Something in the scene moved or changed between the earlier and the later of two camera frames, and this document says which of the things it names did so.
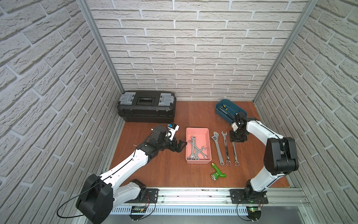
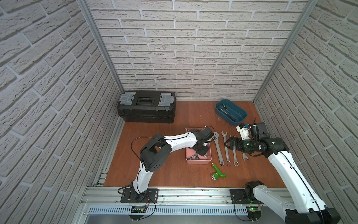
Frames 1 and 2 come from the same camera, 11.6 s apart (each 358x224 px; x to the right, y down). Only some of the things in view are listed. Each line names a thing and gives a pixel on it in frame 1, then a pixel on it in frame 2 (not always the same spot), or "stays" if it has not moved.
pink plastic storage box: x=198 y=148 stays
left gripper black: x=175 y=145 → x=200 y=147
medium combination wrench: x=237 y=163 stays
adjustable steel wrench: x=215 y=137 stays
